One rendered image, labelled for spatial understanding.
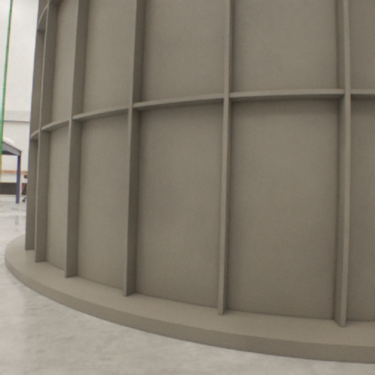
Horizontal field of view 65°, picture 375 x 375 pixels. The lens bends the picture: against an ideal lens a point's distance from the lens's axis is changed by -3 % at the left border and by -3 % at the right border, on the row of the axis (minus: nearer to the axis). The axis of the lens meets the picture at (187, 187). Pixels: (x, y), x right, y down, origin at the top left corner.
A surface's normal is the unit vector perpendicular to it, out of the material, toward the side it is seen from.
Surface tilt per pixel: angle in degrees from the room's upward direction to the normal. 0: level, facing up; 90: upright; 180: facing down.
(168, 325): 90
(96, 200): 90
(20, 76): 90
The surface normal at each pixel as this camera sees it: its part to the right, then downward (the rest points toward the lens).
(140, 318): -0.43, -0.03
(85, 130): -0.61, -0.04
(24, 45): 0.19, -0.01
